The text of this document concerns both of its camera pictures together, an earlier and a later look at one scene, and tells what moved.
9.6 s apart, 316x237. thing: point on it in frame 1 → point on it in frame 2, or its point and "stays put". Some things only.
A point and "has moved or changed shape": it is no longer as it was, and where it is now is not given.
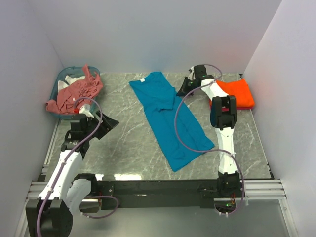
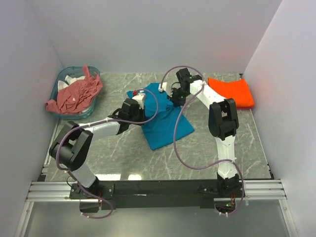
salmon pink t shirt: x=70 y=97 stays put
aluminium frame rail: x=260 y=189 stays put
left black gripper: x=105 y=126 → x=142 y=111
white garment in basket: x=61 y=84 stays put
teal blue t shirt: x=160 y=99 has moved or changed shape
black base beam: x=140 y=194 stays put
